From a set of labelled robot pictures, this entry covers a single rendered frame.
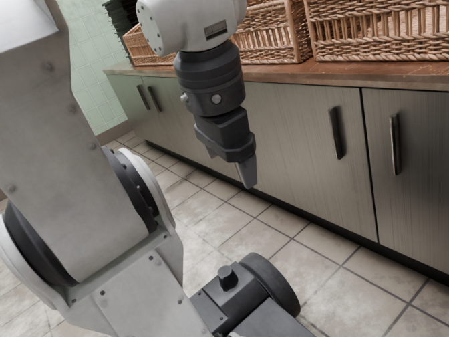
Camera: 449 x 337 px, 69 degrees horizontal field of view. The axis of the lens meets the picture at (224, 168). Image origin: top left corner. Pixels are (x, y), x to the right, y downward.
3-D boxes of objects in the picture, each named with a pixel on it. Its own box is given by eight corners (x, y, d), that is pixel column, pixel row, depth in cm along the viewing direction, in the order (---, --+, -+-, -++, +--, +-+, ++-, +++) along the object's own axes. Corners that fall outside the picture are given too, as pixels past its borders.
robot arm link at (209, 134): (272, 144, 50) (265, 71, 42) (222, 176, 47) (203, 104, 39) (225, 115, 58) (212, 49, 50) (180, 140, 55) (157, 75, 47)
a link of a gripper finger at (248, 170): (242, 189, 53) (235, 160, 49) (257, 179, 54) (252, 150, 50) (248, 194, 51) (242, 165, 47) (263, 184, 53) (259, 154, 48)
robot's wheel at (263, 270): (308, 327, 86) (292, 275, 76) (295, 340, 84) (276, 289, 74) (259, 285, 101) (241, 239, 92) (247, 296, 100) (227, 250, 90)
